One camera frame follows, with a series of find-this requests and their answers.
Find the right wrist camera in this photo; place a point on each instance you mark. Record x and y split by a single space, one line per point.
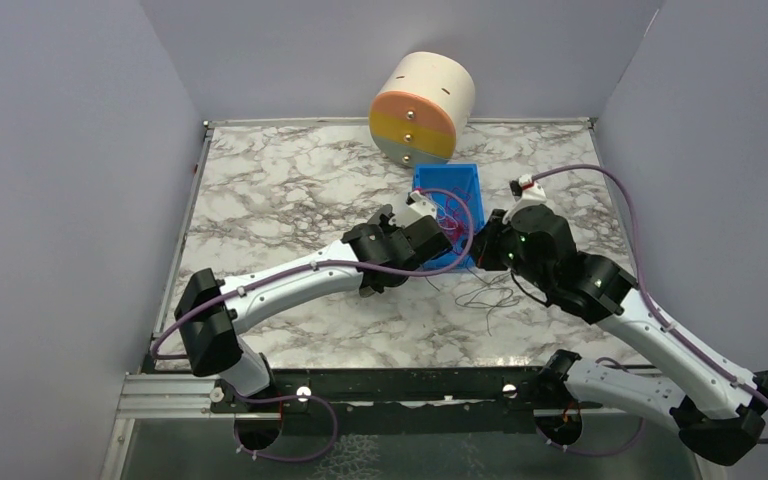
527 193

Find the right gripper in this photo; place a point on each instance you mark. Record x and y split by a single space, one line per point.
490 240

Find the blue plastic bin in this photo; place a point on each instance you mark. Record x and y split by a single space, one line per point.
457 185

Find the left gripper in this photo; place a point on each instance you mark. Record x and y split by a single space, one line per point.
438 240

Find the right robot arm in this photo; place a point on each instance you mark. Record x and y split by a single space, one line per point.
714 406

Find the cream cylindrical drawer container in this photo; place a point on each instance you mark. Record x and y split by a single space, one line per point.
420 111

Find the aluminium frame rail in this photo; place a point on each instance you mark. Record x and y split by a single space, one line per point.
165 396

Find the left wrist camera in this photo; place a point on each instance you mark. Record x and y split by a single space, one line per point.
419 206

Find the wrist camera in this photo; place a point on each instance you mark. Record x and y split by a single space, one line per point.
527 193
419 206

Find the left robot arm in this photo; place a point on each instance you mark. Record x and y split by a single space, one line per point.
213 313

